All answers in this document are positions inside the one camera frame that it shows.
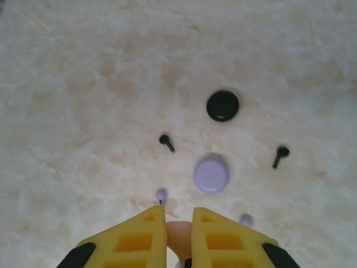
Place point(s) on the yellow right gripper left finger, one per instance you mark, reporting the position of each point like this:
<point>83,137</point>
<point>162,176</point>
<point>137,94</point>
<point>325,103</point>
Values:
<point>125,245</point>

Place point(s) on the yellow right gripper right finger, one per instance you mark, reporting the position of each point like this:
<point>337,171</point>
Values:
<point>228,245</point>

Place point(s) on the purple round charging case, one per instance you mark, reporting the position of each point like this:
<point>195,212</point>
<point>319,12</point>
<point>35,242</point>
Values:
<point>210,176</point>

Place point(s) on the black round charging case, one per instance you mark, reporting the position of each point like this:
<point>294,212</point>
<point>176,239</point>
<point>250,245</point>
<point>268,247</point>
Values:
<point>223,106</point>

